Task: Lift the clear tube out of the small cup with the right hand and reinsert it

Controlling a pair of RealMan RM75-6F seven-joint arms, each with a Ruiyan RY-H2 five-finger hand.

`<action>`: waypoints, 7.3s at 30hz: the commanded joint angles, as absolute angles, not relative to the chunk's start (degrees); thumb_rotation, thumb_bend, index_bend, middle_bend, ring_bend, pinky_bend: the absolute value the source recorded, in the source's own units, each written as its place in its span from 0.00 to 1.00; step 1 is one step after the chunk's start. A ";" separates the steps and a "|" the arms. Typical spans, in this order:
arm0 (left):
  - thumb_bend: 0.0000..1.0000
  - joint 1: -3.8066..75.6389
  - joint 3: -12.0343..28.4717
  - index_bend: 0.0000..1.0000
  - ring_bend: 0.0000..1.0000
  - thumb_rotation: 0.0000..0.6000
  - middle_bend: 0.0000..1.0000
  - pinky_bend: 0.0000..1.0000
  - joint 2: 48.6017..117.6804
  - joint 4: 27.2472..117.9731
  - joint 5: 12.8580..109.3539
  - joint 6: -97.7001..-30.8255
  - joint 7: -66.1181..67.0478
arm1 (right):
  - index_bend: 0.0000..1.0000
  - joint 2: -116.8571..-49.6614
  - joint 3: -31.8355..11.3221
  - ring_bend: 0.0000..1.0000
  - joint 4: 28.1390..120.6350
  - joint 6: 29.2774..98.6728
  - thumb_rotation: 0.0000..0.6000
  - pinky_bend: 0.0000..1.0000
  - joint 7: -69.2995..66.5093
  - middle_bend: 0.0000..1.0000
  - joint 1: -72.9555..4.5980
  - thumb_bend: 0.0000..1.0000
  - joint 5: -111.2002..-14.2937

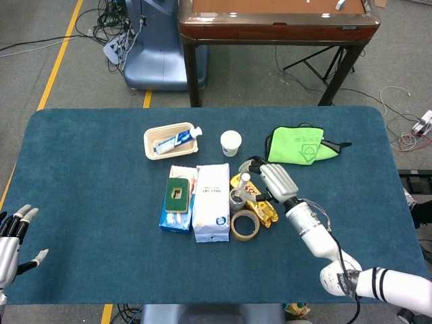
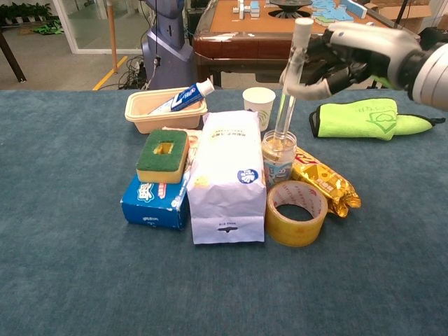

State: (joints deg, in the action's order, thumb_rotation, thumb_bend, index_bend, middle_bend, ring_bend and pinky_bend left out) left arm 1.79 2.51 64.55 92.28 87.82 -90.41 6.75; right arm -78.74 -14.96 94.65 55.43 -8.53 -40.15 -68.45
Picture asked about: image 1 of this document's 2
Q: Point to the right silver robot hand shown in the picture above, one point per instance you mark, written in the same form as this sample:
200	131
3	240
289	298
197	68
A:
278	182

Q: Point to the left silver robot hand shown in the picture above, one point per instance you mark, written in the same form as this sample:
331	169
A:
8	249

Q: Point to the clear plastic tube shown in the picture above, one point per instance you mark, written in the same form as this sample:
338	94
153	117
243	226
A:
245	177

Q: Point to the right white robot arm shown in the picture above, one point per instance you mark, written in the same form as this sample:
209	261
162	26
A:
317	233

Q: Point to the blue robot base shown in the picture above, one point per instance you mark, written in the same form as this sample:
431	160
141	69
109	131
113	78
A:
155	50

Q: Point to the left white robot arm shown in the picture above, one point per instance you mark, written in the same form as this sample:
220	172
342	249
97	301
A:
2	297

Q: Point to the blue white toothpaste tube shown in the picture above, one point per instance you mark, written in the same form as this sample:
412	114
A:
175	140

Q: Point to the yellow foil snack packet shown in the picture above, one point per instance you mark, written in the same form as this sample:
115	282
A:
265	212

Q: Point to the green microfibre cloth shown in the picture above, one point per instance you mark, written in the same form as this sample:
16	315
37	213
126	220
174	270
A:
293	145

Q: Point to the clear plastic jar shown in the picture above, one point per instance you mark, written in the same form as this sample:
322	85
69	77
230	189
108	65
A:
236	205

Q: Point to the white paper cup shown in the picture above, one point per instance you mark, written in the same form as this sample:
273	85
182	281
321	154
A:
231	141

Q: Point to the green cloth bag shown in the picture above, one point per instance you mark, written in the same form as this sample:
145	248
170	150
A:
332	146

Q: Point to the yellow packing tape roll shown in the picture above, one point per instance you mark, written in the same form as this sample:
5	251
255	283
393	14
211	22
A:
236	233

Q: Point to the white paper bag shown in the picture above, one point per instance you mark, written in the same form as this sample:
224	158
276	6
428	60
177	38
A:
211	202

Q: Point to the green yellow sponge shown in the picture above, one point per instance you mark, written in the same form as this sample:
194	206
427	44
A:
177	195

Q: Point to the blue tissue box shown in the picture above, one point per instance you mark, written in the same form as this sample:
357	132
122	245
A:
173	222

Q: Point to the yellow printed packet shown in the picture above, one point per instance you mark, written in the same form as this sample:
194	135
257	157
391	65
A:
297	310

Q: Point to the beige food tray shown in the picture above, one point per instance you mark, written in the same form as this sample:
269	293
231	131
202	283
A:
152	143

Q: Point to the black foot pedal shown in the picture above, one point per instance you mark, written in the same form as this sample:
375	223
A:
416	180

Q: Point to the grey blue robot chassis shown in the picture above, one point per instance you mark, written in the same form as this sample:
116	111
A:
209	315

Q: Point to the brown mahjong table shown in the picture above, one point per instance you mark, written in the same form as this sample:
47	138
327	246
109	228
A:
276	30

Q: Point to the white power strip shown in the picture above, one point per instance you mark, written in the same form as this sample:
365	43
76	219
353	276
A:
423	123
113	49

